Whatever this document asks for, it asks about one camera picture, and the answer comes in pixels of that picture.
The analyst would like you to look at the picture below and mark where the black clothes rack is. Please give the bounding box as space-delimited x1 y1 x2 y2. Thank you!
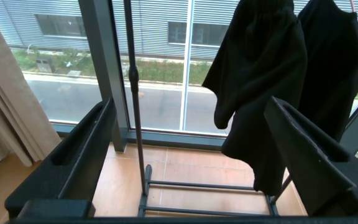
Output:
123 0 358 218

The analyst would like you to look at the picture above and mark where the beige curtain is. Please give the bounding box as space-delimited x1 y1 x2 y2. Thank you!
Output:
0 0 62 167

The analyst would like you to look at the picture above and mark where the black garment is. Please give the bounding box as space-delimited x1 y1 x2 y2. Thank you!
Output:
201 0 309 197

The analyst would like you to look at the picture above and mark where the black short-sleeved shirt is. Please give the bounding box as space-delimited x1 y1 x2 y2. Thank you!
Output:
296 0 358 143

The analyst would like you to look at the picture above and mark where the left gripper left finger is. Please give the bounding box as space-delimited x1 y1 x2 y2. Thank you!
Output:
4 96 118 219

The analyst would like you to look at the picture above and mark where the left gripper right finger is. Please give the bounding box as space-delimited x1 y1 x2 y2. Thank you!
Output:
263 95 358 217

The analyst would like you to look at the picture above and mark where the window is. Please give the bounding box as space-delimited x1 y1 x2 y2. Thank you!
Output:
0 0 358 154

